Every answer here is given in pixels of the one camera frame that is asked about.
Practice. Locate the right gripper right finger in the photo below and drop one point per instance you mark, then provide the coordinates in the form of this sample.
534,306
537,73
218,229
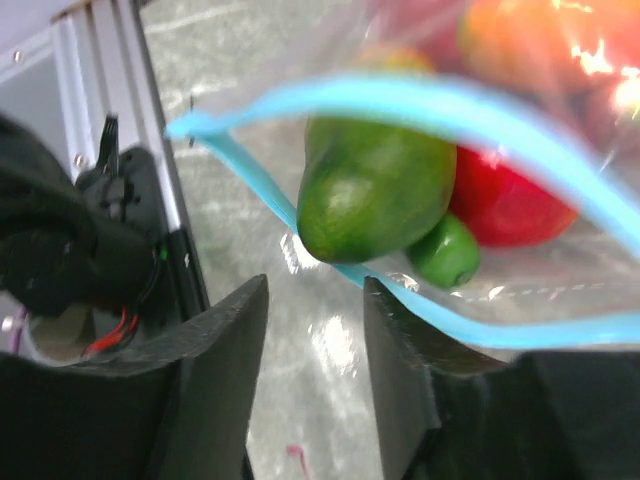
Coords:
446,411

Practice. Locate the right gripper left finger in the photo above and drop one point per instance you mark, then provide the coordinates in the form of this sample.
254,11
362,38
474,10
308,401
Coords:
173,407

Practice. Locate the orange green fake mango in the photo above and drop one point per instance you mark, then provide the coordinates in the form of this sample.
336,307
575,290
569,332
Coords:
369,189

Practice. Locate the clear zip top bag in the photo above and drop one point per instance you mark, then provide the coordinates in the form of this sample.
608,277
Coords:
399,63

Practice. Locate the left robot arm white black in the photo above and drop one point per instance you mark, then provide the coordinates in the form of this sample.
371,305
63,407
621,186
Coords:
101,240

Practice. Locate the green fake pepper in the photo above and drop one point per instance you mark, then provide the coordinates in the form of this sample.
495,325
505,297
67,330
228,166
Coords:
448,256

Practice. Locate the red fake pepper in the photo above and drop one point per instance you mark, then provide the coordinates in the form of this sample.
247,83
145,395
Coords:
501,207

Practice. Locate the orange red fake fruit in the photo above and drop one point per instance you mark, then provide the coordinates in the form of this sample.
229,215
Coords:
535,45

